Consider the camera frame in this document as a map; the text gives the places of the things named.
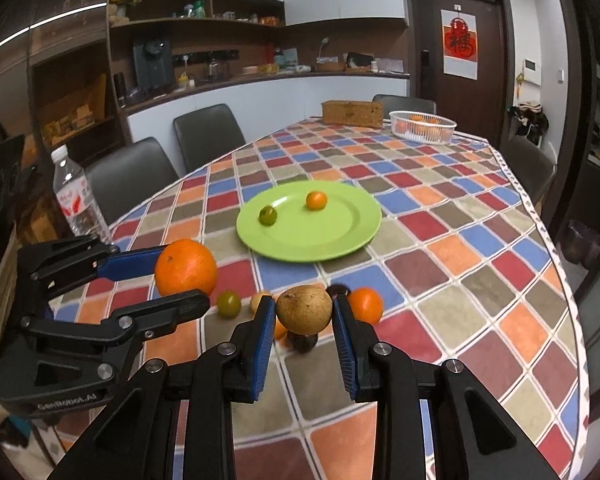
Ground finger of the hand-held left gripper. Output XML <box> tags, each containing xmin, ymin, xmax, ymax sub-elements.
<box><xmin>20</xmin><ymin>289</ymin><xmax>212</xmax><ymax>395</ymax></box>
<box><xmin>16</xmin><ymin>236</ymin><xmax>170</xmax><ymax>295</ymax></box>

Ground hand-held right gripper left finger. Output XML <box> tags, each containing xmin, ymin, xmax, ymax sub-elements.
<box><xmin>47</xmin><ymin>295</ymin><xmax>278</xmax><ymax>480</ymax></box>

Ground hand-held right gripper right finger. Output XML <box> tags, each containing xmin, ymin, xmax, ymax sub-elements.
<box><xmin>331</xmin><ymin>296</ymin><xmax>561</xmax><ymax>480</ymax></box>

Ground large orange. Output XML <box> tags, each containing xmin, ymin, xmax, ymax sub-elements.
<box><xmin>154</xmin><ymin>239</ymin><xmax>218</xmax><ymax>297</ymax></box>

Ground brown round fruit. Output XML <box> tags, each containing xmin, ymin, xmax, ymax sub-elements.
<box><xmin>275</xmin><ymin>284</ymin><xmax>334</xmax><ymax>335</ymax></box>

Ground green plate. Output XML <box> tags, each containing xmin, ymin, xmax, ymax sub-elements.
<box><xmin>236</xmin><ymin>180</ymin><xmax>383</xmax><ymax>263</ymax></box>

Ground grey dining chair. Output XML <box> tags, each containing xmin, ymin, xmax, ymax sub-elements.
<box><xmin>172</xmin><ymin>103</ymin><xmax>247</xmax><ymax>175</ymax></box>
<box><xmin>500</xmin><ymin>135</ymin><xmax>556</xmax><ymax>206</ymax></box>
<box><xmin>371</xmin><ymin>93</ymin><xmax>437</xmax><ymax>116</ymax></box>
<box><xmin>85</xmin><ymin>136</ymin><xmax>180</xmax><ymax>226</ymax></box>

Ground clear plastic water bottle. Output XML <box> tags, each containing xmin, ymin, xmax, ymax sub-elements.
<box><xmin>51</xmin><ymin>144</ymin><xmax>113</xmax><ymax>246</ymax></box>

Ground colourful checked tablecloth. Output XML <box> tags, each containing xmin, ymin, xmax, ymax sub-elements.
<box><xmin>45</xmin><ymin>116</ymin><xmax>593</xmax><ymax>480</ymax></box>

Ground dark green water dispenser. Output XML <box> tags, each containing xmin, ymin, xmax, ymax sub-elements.
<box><xmin>132</xmin><ymin>37</ymin><xmax>173</xmax><ymax>88</ymax></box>

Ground white plastic basket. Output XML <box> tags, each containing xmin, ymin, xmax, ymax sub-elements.
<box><xmin>389</xmin><ymin>110</ymin><xmax>457</xmax><ymax>144</ymax></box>

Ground pile of small oranges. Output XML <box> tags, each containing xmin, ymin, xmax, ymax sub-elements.
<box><xmin>395</xmin><ymin>114</ymin><xmax>453</xmax><ymax>142</ymax></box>

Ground brown wooden box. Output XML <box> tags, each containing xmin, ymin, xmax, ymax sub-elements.
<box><xmin>321</xmin><ymin>100</ymin><xmax>385</xmax><ymax>129</ymax></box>

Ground dark waste bin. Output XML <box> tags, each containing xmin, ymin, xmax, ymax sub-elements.
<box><xmin>562</xmin><ymin>220</ymin><xmax>600</xmax><ymax>263</ymax></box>

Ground yellow flower bouquet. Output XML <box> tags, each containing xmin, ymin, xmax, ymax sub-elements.
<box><xmin>109</xmin><ymin>0</ymin><xmax>143</xmax><ymax>21</ymax></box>

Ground pile of bags and clothes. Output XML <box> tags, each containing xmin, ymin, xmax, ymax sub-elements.
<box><xmin>512</xmin><ymin>102</ymin><xmax>550</xmax><ymax>143</ymax></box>

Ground dark brown door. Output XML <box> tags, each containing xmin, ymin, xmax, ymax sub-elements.
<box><xmin>404</xmin><ymin>0</ymin><xmax>511</xmax><ymax>146</ymax></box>

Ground wooden wall shelf unit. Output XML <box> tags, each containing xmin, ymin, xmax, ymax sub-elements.
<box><xmin>107</xmin><ymin>0</ymin><xmax>287</xmax><ymax>111</ymax></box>

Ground red and white wall calendar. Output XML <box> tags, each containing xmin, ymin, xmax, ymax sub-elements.
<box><xmin>440</xmin><ymin>9</ymin><xmax>480</xmax><ymax>80</ymax></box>

